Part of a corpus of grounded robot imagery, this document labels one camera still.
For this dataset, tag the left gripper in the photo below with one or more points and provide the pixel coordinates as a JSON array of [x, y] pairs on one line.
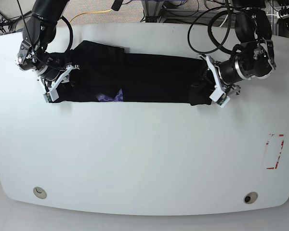
[[229, 77]]

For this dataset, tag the aluminium frame post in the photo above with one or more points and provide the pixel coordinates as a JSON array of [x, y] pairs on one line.
[[153, 11]]

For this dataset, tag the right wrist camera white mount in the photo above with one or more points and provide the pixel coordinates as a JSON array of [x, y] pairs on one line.
[[52, 94]]

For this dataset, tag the right table cable grommet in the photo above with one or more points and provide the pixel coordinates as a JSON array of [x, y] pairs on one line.
[[250, 198]]

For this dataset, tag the left table cable grommet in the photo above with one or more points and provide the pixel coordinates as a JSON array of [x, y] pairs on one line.
[[39, 192]]

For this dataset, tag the black T-shirt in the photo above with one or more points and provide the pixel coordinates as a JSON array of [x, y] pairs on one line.
[[108, 73]]

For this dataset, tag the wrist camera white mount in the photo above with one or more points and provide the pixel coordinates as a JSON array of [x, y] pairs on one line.
[[52, 94], [219, 96]]

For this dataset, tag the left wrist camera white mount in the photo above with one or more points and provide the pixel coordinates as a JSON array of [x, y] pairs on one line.
[[219, 96]]

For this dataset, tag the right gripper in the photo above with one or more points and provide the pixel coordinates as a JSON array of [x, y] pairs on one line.
[[49, 76]]

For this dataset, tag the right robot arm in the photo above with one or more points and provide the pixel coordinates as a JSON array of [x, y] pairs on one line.
[[39, 31]]

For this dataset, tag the table cable grommet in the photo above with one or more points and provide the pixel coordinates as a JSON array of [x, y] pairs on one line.
[[39, 192], [250, 198]]

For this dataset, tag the red tape rectangle marking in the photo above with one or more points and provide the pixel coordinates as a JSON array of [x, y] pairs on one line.
[[273, 150]]

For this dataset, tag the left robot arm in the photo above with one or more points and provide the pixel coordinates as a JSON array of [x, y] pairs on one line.
[[252, 57]]

